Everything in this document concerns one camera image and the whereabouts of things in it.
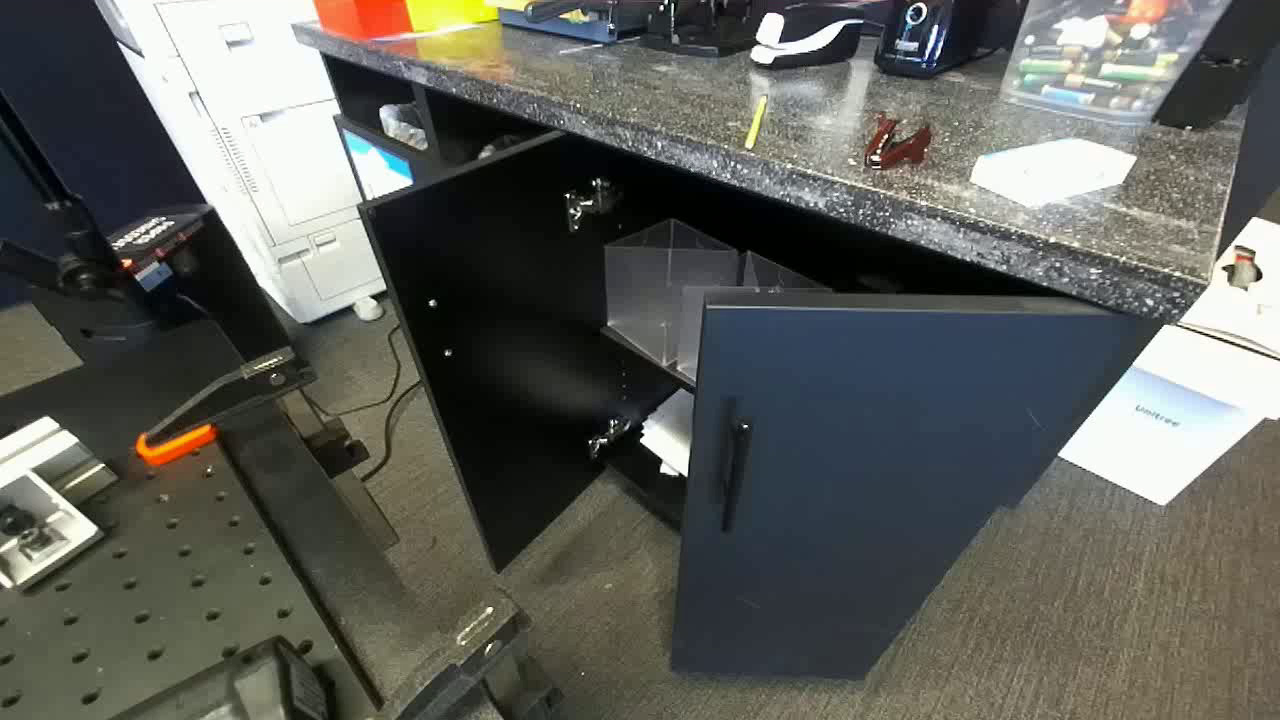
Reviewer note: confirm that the blue and white panel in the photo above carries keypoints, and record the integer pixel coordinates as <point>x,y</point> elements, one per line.
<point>376,164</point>

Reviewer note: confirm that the black desk gadget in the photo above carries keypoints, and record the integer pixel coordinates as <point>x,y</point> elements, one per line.
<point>701,25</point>

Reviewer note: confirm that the black device with blue logo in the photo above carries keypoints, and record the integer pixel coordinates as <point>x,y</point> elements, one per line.
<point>932,32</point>

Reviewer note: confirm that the blue book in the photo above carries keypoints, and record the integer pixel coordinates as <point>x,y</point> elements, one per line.
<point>573,19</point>

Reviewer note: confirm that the white and blue paper sheet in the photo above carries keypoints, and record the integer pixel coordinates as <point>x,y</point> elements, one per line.
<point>1173,414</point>

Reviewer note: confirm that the clear plastic container colourful contents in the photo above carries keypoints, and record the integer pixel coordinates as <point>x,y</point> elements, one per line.
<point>1106,54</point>

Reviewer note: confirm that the black table frame rail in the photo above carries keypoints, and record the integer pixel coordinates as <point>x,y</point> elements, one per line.
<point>332,547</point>

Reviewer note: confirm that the white notepad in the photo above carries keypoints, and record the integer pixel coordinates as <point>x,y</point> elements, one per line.
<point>1052,173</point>

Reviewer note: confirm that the silver aluminium bracket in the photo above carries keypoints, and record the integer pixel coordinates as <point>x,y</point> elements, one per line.
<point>42,504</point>

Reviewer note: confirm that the white paper sheet in cabinet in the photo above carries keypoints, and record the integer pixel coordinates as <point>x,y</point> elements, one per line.
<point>674,435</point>

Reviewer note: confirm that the black object at counter edge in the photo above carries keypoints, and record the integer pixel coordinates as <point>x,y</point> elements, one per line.
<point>1223,64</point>

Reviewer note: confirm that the paper with penguin picture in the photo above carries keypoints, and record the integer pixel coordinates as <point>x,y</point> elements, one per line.
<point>1247,286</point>

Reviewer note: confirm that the yellow box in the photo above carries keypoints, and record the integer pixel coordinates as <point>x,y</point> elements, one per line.
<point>447,10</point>

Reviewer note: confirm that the black cabinet door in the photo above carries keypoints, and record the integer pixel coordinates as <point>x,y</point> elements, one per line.
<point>507,335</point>

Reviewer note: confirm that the black perforated breadboard table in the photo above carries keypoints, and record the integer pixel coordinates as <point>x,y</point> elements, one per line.
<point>146,602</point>

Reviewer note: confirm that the orange box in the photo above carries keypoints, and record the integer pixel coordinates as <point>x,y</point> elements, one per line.
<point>361,15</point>

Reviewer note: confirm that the dark blue cabinet door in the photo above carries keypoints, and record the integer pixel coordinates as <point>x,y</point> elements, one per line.
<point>881,480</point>

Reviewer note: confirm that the white and black stapler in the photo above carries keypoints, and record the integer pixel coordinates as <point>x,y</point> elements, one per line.
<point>800,41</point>

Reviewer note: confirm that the clear acrylic box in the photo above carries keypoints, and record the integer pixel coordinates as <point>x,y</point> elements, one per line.
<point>660,293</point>

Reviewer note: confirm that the silver door hinge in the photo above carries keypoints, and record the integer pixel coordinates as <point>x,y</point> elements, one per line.
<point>610,436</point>
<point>585,205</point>

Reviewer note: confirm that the white printer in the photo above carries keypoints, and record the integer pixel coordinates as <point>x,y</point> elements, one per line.
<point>253,121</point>

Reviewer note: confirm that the white item in shelf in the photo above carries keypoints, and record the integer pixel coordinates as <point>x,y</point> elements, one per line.
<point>400,131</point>

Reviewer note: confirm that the black camera stand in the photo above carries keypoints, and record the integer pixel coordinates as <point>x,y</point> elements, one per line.
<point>64,226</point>

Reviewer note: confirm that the red figurine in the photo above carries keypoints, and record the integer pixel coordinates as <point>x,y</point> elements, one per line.
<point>898,144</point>

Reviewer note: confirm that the yellow pen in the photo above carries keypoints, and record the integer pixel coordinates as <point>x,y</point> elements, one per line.
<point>758,121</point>

